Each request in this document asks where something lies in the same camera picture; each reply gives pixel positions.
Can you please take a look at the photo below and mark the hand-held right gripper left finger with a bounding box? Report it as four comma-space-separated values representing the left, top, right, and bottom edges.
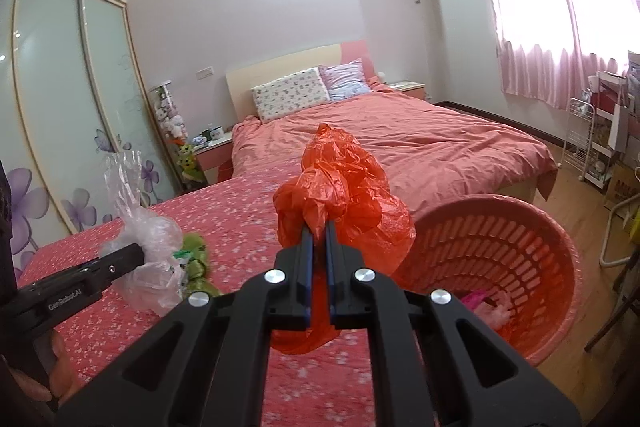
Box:
52, 224, 316, 427

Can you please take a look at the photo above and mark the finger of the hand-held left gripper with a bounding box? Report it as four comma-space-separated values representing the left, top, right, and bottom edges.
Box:
95, 243, 146, 282

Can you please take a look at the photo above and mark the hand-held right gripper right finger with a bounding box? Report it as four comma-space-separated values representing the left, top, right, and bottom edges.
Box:
325, 219, 583, 427

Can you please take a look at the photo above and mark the clear plastic bag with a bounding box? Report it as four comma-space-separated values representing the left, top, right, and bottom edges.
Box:
99, 150, 188, 315

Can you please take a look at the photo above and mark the green wrapper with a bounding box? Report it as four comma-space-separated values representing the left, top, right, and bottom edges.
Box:
172, 232, 224, 299

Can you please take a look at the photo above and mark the orange plastic bag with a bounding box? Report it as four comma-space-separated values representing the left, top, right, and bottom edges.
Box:
270, 123, 416, 355

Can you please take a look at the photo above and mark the pink plastic bag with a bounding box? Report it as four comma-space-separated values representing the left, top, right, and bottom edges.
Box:
461, 289, 493, 310

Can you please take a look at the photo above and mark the orange plastic laundry basket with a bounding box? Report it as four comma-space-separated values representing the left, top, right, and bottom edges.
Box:
392, 193, 583, 368

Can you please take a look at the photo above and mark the person's left hand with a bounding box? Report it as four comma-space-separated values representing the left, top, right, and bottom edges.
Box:
10, 332, 85, 407

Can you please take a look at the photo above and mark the red floral tablecloth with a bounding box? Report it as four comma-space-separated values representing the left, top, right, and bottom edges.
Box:
15, 157, 421, 427

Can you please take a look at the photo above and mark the pink nightstand with cups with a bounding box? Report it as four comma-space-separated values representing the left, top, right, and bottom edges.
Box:
192, 132, 236, 188

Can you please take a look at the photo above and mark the stuffed toys stack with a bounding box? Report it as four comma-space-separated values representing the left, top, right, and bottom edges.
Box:
150, 81, 206, 188

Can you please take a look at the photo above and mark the orange duvet bed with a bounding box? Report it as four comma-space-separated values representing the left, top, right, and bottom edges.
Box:
230, 79, 558, 202

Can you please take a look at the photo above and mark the glass sliding door wardrobe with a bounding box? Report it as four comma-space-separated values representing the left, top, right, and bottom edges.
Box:
0, 0, 183, 280

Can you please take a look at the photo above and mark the white floral pillow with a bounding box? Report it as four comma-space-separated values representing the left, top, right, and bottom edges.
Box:
251, 67, 331, 124

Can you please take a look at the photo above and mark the pink striped pillow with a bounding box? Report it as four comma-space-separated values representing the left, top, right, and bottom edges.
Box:
319, 59, 373, 101

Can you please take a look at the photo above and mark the cream and pink headboard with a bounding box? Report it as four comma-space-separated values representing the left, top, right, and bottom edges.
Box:
225, 41, 376, 120

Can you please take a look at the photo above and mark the brown paper bag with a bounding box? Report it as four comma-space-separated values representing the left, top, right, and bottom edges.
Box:
602, 164, 636, 210

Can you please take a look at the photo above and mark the white trolley shelf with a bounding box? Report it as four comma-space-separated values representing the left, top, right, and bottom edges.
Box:
582, 72, 631, 198

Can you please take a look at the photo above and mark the pink curtain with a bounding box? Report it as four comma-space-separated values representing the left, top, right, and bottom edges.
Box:
459, 0, 640, 110

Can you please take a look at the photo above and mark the white tube frame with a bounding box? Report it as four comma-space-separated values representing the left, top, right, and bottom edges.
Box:
600, 197, 640, 268

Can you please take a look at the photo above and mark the white wire rack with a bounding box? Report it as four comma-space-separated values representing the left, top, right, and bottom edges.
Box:
562, 98, 596, 180

